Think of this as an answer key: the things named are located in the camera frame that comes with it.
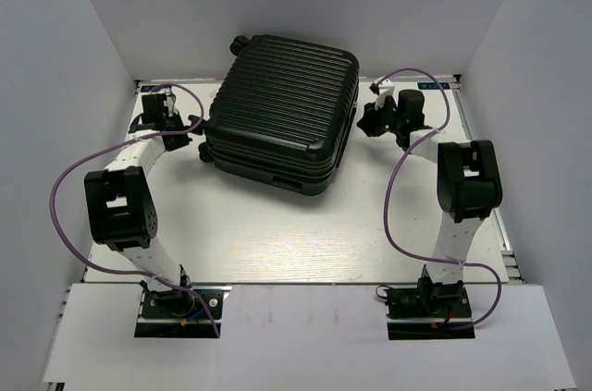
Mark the black suitcase wheel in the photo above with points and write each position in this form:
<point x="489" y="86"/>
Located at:
<point x="204" y="153"/>
<point x="238" y="44"/>

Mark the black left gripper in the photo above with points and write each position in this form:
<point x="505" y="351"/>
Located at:
<point x="183" y="140"/>

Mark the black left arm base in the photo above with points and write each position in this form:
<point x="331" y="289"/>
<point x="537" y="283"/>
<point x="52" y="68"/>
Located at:
<point x="177" y="315"/>

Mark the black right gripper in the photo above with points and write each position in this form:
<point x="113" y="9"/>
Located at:
<point x="370" y="119"/>

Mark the black suitcase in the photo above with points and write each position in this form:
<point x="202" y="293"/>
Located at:
<point x="283" y="114"/>

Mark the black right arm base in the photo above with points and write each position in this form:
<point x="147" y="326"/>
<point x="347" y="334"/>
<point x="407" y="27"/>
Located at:
<point x="409" y="319"/>

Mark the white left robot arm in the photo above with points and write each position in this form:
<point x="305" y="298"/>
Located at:
<point x="120" y="205"/>

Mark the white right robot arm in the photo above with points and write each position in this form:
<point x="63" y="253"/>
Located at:
<point x="468" y="185"/>

